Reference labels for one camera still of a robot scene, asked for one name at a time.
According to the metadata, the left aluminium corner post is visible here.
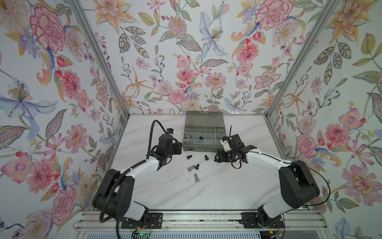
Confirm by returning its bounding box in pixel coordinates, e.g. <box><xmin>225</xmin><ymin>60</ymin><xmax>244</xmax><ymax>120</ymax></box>
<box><xmin>67</xmin><ymin>0</ymin><xmax>130</xmax><ymax>118</ymax></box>

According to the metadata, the right aluminium corner post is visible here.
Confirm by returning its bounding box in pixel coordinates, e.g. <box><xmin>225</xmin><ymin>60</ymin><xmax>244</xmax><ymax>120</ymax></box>
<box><xmin>265</xmin><ymin>0</ymin><xmax>335</xmax><ymax>118</ymax></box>

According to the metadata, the aluminium corner post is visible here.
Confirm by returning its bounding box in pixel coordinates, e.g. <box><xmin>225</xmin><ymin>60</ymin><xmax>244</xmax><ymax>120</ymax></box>
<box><xmin>67</xmin><ymin>0</ymin><xmax>130</xmax><ymax>118</ymax></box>
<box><xmin>265</xmin><ymin>0</ymin><xmax>335</xmax><ymax>118</ymax></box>

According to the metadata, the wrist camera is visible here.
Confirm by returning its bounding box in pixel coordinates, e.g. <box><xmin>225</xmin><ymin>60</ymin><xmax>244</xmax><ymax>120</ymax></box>
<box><xmin>220</xmin><ymin>136</ymin><xmax>232</xmax><ymax>152</ymax></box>
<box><xmin>166</xmin><ymin>128</ymin><xmax>174</xmax><ymax>136</ymax></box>

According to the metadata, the aluminium mounting rail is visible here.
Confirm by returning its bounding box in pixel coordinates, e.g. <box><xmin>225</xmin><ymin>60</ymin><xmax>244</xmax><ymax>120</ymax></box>
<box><xmin>73</xmin><ymin>210</ymin><xmax>329</xmax><ymax>233</ymax></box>

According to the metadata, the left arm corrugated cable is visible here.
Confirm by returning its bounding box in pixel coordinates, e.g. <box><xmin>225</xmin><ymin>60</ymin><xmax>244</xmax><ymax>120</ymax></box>
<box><xmin>99</xmin><ymin>120</ymin><xmax>169</xmax><ymax>223</ymax></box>

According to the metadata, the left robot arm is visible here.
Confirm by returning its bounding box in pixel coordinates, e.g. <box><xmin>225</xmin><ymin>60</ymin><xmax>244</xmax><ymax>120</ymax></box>
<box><xmin>92</xmin><ymin>134</ymin><xmax>183</xmax><ymax>224</ymax></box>

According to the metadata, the silver hex bolt long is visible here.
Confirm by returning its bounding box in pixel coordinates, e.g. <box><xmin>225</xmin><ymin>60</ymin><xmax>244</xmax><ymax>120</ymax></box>
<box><xmin>194</xmin><ymin>173</ymin><xmax>200</xmax><ymax>182</ymax></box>

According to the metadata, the grey plastic organizer box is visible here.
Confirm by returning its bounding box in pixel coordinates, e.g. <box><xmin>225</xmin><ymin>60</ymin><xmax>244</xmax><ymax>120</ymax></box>
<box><xmin>183</xmin><ymin>111</ymin><xmax>226</xmax><ymax>152</ymax></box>

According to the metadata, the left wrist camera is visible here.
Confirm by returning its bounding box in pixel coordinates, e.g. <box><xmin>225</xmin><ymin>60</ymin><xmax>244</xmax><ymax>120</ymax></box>
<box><xmin>166</xmin><ymin>128</ymin><xmax>174</xmax><ymax>136</ymax></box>

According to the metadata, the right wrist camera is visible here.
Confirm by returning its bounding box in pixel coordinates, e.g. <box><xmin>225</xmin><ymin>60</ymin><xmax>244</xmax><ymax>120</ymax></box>
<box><xmin>220</xmin><ymin>136</ymin><xmax>232</xmax><ymax>152</ymax></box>

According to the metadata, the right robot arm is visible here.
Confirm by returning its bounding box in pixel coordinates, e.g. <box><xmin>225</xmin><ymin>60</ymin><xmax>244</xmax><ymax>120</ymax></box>
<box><xmin>214</xmin><ymin>134</ymin><xmax>319</xmax><ymax>227</ymax></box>

